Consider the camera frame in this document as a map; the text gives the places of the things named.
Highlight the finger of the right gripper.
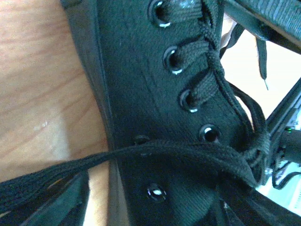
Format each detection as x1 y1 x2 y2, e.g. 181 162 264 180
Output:
223 0 301 54

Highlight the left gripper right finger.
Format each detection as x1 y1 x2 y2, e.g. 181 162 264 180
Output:
219 186 301 226

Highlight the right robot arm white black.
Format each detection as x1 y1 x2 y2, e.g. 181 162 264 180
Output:
224 0 301 163

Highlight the black canvas shoe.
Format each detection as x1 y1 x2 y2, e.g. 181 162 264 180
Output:
60 0 301 226

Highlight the black shoelace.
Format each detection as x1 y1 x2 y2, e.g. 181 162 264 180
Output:
0 0 273 222

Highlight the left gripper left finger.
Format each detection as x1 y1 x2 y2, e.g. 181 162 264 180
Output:
0 171 90 226

